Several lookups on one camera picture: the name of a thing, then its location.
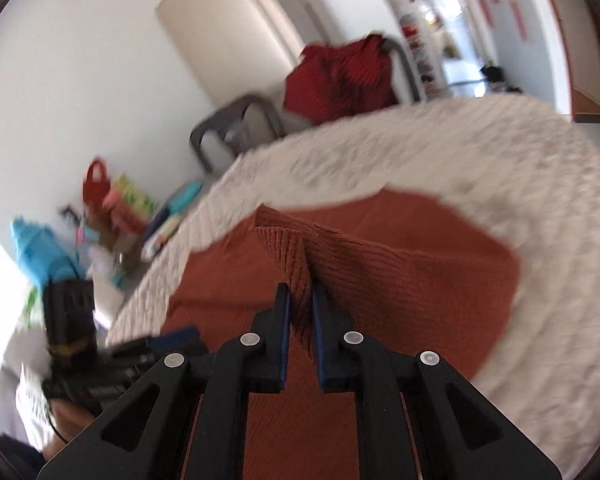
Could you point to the person's left hand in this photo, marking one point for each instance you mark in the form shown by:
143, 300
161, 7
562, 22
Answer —
75, 425

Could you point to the dark chair holding plaid garment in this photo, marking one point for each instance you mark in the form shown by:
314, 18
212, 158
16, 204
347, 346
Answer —
405, 65

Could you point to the quilted floral tablecloth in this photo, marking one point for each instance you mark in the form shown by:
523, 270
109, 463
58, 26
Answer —
430, 150

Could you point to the cluttered shelf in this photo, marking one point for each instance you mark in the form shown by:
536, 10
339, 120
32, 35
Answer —
420, 55

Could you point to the red bag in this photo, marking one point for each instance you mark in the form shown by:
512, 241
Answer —
96, 187

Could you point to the rust orange knitted sweater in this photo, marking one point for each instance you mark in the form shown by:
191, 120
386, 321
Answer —
420, 270

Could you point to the black bag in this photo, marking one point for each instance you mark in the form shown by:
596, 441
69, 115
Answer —
500, 77

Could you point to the green yellow box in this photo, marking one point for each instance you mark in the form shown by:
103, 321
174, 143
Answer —
135, 197

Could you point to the white door panel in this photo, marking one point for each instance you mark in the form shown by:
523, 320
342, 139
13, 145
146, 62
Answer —
220, 25

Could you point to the person's white clothing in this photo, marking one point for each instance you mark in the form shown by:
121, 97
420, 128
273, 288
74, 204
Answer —
35, 410

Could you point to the red plaid garment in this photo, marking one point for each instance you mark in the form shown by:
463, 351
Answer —
330, 80

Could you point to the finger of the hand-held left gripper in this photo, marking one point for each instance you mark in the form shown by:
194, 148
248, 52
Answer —
177, 337
150, 355

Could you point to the light blue bag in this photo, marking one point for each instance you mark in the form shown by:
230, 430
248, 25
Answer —
37, 250

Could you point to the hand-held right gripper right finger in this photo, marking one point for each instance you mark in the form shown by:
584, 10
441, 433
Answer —
319, 350

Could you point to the teal packet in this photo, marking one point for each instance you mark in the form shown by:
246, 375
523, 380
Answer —
185, 197

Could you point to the brown framed doorway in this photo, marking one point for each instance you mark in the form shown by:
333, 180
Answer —
580, 60

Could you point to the dark wooden chair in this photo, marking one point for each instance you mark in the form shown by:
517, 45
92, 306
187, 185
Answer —
230, 115

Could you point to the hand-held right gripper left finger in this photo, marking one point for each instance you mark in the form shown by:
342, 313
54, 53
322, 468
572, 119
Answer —
283, 350

